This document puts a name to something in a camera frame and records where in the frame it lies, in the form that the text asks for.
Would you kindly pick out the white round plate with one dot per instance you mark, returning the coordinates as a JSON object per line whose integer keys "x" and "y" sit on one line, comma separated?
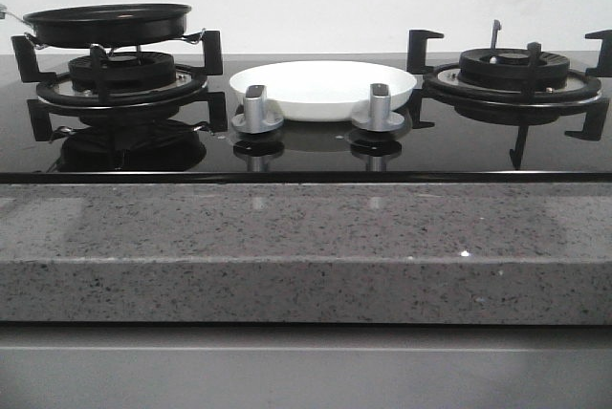
{"x": 323, "y": 90}

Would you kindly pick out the black frying pan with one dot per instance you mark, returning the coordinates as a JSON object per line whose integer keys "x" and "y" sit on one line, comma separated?
{"x": 110, "y": 26}

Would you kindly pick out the silver left stove knob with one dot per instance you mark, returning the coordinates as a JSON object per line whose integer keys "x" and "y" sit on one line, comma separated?
{"x": 258, "y": 115}

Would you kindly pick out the silver stove knob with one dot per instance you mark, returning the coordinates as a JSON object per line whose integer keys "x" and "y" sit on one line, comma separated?
{"x": 258, "y": 115}
{"x": 377, "y": 116}

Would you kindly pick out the silver right stove knob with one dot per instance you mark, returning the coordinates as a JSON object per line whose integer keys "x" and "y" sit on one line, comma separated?
{"x": 377, "y": 116}

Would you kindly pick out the black glass gas cooktop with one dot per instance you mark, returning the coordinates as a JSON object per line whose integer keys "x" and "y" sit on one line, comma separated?
{"x": 193, "y": 142}

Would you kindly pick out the black left pan support grate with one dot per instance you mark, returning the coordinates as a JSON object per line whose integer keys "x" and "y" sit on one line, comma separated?
{"x": 55, "y": 93}

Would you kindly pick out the black pan support grate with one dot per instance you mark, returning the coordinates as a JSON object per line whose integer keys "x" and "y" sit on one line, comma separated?
{"x": 582, "y": 93}
{"x": 55, "y": 93}

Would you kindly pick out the black right pan support grate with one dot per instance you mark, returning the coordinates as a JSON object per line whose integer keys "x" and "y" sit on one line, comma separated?
{"x": 582, "y": 93}

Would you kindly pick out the black left burner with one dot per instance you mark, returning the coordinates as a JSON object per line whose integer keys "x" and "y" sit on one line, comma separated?
{"x": 126, "y": 72}

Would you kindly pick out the black burner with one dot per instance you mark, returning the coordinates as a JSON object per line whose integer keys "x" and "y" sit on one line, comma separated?
{"x": 507, "y": 69}
{"x": 126, "y": 72}

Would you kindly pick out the black right burner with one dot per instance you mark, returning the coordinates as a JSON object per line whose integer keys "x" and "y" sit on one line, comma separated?
{"x": 507, "y": 69}

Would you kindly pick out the grey cabinet drawer front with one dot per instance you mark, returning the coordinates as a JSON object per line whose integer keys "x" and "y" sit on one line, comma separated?
{"x": 295, "y": 367}

